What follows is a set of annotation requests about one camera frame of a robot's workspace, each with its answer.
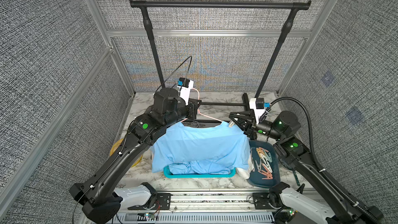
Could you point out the teal plastic basket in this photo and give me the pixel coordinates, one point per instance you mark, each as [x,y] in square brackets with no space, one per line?
[167,173]

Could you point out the dark teal clothespin tray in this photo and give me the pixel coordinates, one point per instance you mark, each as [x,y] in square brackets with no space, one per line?
[255,180]

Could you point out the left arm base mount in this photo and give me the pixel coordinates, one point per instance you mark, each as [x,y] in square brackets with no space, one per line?
[161,202]

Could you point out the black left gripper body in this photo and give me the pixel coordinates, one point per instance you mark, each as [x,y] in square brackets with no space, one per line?
[189,110]

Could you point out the black clothes rack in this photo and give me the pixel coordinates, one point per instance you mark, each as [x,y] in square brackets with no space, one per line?
[286,29]

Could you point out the light blue t-shirt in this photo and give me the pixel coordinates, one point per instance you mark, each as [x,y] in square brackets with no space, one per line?
[215,150]

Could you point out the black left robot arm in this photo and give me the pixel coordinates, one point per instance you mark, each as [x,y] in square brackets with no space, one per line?
[99,197]

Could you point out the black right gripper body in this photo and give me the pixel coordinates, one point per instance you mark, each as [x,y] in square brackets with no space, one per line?
[252,133]

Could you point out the pink clothes hanger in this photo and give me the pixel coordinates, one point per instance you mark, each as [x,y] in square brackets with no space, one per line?
[199,110]

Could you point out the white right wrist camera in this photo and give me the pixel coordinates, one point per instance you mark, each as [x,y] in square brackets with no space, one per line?
[260,108]

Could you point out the beige clothespin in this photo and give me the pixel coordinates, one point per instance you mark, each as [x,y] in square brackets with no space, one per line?
[231,124]

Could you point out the pile of pastel clothespins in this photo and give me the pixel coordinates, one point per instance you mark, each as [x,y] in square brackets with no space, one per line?
[262,160]

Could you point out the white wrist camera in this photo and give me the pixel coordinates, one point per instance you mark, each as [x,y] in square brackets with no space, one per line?
[260,108]
[184,87]

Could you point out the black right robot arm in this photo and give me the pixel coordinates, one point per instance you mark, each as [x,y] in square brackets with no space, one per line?
[341,207]

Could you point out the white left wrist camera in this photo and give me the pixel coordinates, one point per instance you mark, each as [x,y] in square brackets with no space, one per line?
[184,87]

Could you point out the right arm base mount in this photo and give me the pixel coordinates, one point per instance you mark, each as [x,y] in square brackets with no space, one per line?
[260,201]

